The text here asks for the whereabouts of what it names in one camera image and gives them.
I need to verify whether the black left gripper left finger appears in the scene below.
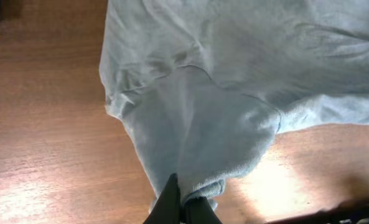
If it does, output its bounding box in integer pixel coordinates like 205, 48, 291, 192
143, 174, 180, 224

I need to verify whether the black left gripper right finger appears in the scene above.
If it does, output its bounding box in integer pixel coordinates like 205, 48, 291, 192
184, 197, 222, 224

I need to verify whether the light blue-grey t-shirt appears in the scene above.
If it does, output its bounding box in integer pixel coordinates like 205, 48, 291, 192
100, 0, 369, 202

